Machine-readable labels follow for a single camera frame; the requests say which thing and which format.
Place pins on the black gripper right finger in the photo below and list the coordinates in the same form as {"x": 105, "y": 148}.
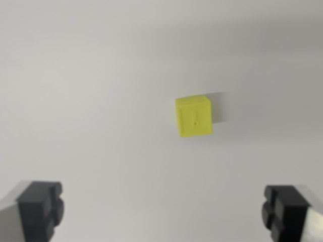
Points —
{"x": 287, "y": 214}

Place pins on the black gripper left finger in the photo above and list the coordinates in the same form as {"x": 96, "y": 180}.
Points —
{"x": 35, "y": 214}

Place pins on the yellow cube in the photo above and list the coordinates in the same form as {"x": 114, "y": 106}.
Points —
{"x": 193, "y": 118}

